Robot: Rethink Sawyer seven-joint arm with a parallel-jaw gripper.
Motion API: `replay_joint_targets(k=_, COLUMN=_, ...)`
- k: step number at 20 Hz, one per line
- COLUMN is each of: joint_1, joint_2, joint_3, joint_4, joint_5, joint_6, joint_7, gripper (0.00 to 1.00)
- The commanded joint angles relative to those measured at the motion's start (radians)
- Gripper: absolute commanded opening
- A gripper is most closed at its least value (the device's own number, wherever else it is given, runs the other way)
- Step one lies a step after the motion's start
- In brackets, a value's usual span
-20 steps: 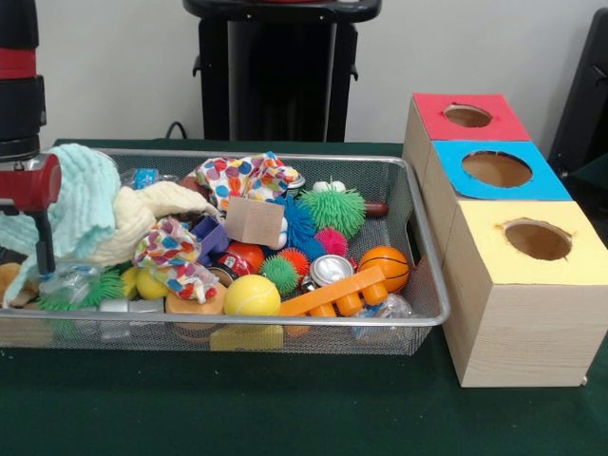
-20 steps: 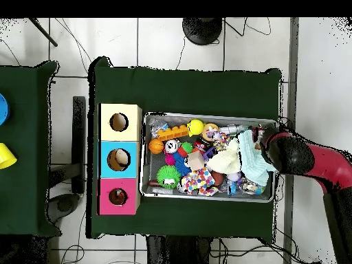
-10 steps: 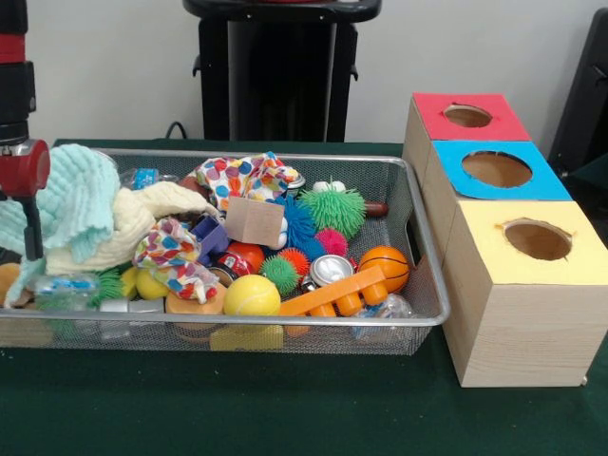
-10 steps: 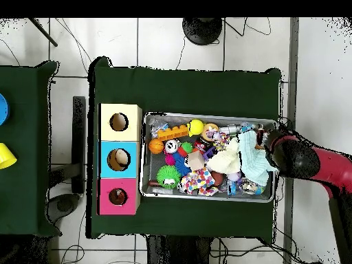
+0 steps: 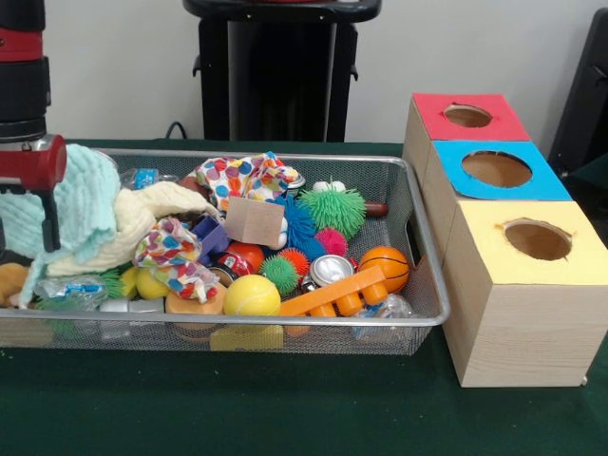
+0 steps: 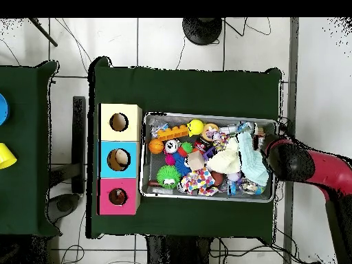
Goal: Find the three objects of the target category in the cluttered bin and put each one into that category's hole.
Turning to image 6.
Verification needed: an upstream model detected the mint green cloth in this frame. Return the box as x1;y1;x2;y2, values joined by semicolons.
236;131;271;188

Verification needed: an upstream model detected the silver mesh bin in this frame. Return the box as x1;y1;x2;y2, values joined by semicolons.
139;111;278;204

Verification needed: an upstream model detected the wooden three-hole box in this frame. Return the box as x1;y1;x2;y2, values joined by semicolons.
98;102;143;216

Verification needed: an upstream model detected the orange toy block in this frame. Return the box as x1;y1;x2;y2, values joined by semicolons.
157;124;190;142

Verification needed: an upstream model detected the orange toy basketball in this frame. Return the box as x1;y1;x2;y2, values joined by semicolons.
148;138;165;155

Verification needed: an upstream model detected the beige cardboard block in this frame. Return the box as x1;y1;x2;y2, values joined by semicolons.
187;150;206;171

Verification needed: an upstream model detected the yellow ball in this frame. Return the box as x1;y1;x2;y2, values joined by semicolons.
186;118;205;138

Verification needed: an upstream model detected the green spiky ball toy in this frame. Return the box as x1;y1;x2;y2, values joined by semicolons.
155;164;182;190

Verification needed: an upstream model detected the polka dot cloth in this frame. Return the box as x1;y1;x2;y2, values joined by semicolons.
177;166;219;197

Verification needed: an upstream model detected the cream white cloth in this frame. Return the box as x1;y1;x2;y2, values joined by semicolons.
206;137;242;175

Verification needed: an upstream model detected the black upright panel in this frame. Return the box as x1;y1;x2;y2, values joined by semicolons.
71;96;87;195

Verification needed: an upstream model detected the black round stand base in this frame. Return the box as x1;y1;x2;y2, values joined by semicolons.
181;17;223;46

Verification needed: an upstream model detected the dark green side tablecloth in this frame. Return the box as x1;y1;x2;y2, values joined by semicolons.
0;60;62;237

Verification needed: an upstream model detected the yellow cup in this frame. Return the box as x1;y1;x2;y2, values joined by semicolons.
0;142;18;171

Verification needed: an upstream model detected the black rod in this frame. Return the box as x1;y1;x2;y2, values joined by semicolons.
28;17;58;47

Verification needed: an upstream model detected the blue cup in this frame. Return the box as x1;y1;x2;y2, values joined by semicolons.
0;93;11;127

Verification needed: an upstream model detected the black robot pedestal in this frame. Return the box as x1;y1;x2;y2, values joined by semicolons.
145;234;215;264

